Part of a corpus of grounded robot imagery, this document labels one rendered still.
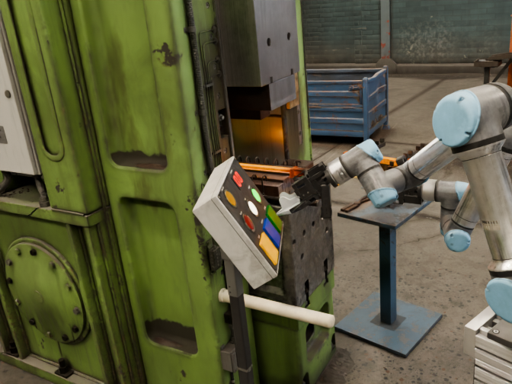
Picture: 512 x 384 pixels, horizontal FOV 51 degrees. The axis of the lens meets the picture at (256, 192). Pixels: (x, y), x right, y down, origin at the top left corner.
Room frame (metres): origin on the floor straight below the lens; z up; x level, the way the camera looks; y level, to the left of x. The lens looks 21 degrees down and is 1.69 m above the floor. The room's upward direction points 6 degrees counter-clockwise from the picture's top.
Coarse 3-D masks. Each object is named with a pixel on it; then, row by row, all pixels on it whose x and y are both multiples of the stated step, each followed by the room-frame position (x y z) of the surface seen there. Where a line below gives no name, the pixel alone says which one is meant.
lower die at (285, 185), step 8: (248, 168) 2.08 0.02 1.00; (272, 176) 1.98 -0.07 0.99; (280, 176) 1.97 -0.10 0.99; (288, 176) 1.96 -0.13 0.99; (256, 184) 1.94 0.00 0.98; (264, 184) 1.92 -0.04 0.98; (272, 184) 1.91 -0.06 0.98; (280, 184) 1.91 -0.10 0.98; (288, 184) 1.95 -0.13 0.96; (264, 192) 1.92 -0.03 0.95; (272, 192) 1.90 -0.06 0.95; (280, 192) 1.90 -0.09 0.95; (288, 192) 1.95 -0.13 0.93
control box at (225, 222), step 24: (216, 168) 1.60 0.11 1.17; (240, 168) 1.59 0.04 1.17; (216, 192) 1.31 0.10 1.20; (240, 192) 1.45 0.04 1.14; (216, 216) 1.28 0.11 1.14; (240, 216) 1.32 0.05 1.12; (264, 216) 1.48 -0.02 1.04; (216, 240) 1.28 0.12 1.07; (240, 240) 1.28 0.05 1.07; (240, 264) 1.28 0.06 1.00; (264, 264) 1.27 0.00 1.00
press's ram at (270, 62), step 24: (216, 0) 1.92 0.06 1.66; (240, 0) 1.87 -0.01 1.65; (264, 0) 1.90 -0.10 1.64; (288, 0) 2.05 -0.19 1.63; (240, 24) 1.88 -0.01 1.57; (264, 24) 1.89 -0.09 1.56; (288, 24) 2.04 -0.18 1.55; (240, 48) 1.88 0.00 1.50; (264, 48) 1.88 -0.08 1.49; (288, 48) 2.02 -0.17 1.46; (240, 72) 1.89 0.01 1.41; (264, 72) 1.87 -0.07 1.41; (288, 72) 2.01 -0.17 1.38
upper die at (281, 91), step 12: (276, 84) 1.93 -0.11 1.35; (288, 84) 2.01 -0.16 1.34; (228, 96) 1.98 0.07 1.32; (240, 96) 1.95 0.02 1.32; (252, 96) 1.93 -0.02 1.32; (264, 96) 1.90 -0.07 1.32; (276, 96) 1.92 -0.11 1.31; (288, 96) 2.00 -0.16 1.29; (240, 108) 1.96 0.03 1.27; (252, 108) 1.93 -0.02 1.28; (264, 108) 1.90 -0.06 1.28
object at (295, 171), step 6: (252, 168) 2.07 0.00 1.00; (258, 168) 2.06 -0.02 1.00; (264, 168) 2.04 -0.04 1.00; (270, 168) 2.03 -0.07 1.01; (276, 168) 2.02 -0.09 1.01; (282, 168) 2.01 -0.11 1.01; (288, 168) 2.00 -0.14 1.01; (294, 168) 1.98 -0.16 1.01; (300, 168) 1.97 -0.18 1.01; (306, 168) 1.97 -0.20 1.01; (294, 174) 1.97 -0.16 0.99; (300, 174) 1.97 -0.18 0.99
